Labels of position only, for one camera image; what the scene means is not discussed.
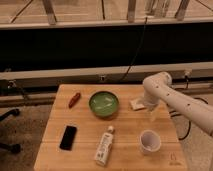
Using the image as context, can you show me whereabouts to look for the black hanging cable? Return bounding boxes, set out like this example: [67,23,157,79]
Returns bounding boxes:
[119,16,149,82]

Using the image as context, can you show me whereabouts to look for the red sausage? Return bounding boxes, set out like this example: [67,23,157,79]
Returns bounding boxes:
[68,92,81,108]

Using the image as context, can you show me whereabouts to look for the green ceramic bowl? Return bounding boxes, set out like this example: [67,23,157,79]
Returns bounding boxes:
[89,91,119,118]

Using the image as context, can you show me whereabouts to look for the white plastic bottle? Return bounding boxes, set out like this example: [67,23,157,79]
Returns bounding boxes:
[94,126,114,166]

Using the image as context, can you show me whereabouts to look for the black smartphone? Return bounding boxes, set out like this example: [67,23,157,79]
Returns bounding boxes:
[60,126,77,150]

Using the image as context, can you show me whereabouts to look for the white paper cup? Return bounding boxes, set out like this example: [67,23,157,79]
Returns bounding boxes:
[139,130,161,155]

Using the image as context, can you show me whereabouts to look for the metal rail frame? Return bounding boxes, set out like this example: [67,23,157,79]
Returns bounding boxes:
[0,62,213,88]

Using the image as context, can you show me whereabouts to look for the black office chair base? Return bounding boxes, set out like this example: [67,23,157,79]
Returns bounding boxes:
[0,108,22,155]

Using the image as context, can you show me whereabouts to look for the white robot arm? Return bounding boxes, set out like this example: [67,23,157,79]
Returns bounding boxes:
[142,72,213,137]

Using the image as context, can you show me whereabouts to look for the white sponge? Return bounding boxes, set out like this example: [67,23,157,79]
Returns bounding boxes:
[130,98,145,111]

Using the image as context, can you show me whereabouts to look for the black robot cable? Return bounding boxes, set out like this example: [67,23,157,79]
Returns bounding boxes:
[168,96,209,141]

